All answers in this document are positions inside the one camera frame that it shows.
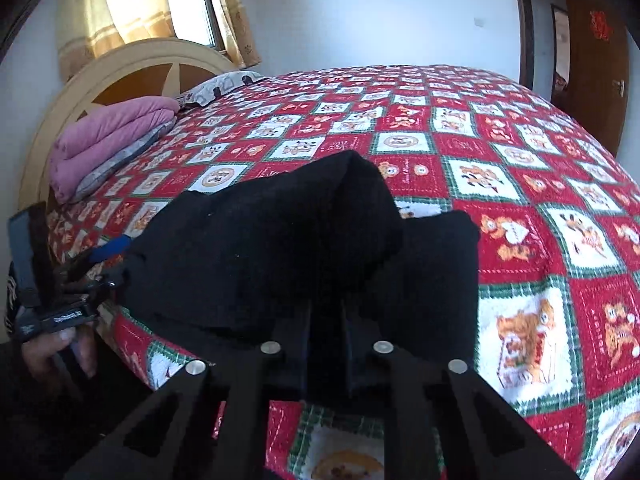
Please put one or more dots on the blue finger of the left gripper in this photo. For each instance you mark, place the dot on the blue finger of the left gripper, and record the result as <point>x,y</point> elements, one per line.
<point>91,257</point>

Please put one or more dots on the black pants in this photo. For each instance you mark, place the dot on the black pants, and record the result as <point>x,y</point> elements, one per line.
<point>324,240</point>

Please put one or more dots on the person's left hand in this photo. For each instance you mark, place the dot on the person's left hand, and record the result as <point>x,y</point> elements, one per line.
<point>40,353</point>

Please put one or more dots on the pink folded blanket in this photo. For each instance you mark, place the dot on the pink folded blanket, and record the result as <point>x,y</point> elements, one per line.
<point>86,144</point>

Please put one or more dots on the white patterned pillow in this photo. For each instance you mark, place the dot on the white patterned pillow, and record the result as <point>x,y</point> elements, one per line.
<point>218,86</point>

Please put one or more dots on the cream wooden headboard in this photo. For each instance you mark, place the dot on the cream wooden headboard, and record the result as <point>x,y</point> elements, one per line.
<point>150,67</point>

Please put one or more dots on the window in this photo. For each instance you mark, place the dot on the window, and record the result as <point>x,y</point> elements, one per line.
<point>196,21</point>

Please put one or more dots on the yellow curtain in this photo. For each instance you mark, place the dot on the yellow curtain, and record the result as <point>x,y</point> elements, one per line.
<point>88,29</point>

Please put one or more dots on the brown wooden door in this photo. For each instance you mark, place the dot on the brown wooden door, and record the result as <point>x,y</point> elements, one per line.
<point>590,97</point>

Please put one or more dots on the red paper door decoration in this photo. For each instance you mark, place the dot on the red paper door decoration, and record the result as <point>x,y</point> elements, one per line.
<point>600,28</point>

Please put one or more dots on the silver door handle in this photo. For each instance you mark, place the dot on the silver door handle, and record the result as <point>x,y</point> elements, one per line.
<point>620,87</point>

